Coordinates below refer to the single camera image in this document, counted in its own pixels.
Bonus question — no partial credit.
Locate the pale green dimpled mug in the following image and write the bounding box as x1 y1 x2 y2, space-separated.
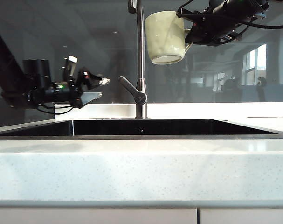
145 10 193 65

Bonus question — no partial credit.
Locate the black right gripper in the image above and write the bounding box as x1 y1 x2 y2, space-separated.
177 7 242 47

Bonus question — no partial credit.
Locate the chrome gooseneck faucet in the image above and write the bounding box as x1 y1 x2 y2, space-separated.
128 0 149 120

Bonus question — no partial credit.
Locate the wide grey cabinet door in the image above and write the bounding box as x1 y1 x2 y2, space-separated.
0 208 198 224

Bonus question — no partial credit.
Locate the black undermount sink basin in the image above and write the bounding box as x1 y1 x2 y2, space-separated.
0 119 279 140

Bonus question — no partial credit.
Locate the grey faucet lever handle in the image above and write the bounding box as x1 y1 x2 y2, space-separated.
118 76 148 105

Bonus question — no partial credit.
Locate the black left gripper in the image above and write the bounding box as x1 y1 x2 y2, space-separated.
49 70 111 109

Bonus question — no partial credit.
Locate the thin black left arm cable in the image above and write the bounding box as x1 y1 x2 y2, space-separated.
35 103 74 115

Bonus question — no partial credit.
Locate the left wrist camera white-capped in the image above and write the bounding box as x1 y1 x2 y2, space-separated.
62 55 79 83

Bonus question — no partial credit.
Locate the white backsplash ledge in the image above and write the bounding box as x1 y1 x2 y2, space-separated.
54 102 283 120

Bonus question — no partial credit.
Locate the narrow grey cabinet door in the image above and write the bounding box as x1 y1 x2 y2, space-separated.
199 208 283 224

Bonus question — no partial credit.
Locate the short black looped cable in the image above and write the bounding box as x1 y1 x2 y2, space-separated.
177 0 196 15

